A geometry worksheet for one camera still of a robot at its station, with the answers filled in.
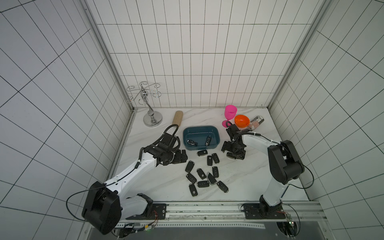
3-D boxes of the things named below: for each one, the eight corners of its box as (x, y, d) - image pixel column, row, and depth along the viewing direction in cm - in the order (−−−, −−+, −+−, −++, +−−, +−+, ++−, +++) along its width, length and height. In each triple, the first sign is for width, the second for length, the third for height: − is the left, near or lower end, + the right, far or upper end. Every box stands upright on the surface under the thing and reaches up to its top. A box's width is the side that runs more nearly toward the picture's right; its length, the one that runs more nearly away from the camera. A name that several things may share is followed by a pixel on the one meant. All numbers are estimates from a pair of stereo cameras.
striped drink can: (252, 131, 107) (254, 128, 105) (245, 126, 110) (247, 123, 107) (263, 121, 114) (264, 118, 111) (256, 117, 116) (258, 114, 113)
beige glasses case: (172, 125, 111) (171, 122, 109) (176, 112, 120) (175, 110, 117) (180, 126, 111) (180, 123, 108) (184, 113, 119) (183, 111, 117)
